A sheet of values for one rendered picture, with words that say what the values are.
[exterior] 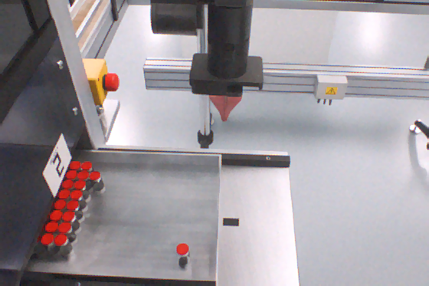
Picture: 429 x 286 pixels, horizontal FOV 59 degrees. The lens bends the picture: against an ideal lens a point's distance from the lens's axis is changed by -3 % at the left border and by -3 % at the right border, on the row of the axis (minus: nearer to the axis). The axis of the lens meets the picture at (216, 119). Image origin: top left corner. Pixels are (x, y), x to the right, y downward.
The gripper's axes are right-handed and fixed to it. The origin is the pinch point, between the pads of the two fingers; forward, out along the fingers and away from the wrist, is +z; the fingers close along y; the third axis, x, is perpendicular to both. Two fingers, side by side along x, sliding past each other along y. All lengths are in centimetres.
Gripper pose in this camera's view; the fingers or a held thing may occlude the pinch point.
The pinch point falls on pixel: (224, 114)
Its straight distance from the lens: 61.4
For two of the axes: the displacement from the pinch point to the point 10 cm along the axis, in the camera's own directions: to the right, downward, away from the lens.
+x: -0.6, 6.8, -7.3
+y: -10.0, -0.6, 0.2
